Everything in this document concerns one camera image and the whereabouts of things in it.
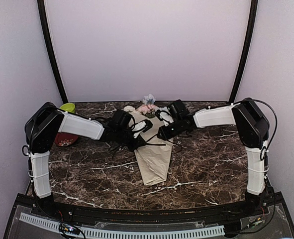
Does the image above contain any white fake flower stem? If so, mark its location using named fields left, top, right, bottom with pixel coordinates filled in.
left=123, top=106, right=136, bottom=113

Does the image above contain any black twine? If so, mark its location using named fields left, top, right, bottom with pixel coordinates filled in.
left=144, top=134, right=185, bottom=154

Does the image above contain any pink fake flower stem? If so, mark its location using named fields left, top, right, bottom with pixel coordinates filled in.
left=137, top=104, right=159, bottom=114

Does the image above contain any blue fake flower bunch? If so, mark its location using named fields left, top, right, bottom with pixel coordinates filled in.
left=142, top=94, right=156, bottom=105

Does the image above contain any peach wrapping paper sheet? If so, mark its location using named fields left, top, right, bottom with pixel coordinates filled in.
left=134, top=117, right=172, bottom=186

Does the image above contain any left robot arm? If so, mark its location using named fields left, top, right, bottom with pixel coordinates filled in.
left=24, top=102, right=153, bottom=217

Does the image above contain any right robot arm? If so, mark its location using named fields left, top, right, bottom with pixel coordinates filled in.
left=155, top=98, right=274, bottom=196

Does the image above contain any green plastic bowl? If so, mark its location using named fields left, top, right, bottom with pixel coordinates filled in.
left=59, top=103, right=76, bottom=114

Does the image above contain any small circuit board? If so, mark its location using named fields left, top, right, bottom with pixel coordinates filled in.
left=58, top=223, right=80, bottom=236

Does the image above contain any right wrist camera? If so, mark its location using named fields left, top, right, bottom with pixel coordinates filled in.
left=155, top=110, right=174, bottom=126

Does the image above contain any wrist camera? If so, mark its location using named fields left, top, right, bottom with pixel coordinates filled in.
left=155, top=110, right=174, bottom=126
left=132, top=119, right=153, bottom=138

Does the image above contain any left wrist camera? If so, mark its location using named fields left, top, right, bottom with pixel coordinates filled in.
left=132, top=119, right=153, bottom=138

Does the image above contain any white slotted cable duct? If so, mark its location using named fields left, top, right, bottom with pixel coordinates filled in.
left=19, top=213, right=225, bottom=239

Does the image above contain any right black frame post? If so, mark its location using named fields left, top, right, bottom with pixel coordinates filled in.
left=228, top=0, right=258, bottom=103

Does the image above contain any black frame post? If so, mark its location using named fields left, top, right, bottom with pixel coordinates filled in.
left=37, top=0, right=68, bottom=104
left=228, top=0, right=258, bottom=103

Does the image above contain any left black frame post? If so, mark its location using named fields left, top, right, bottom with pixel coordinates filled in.
left=37, top=0, right=68, bottom=104

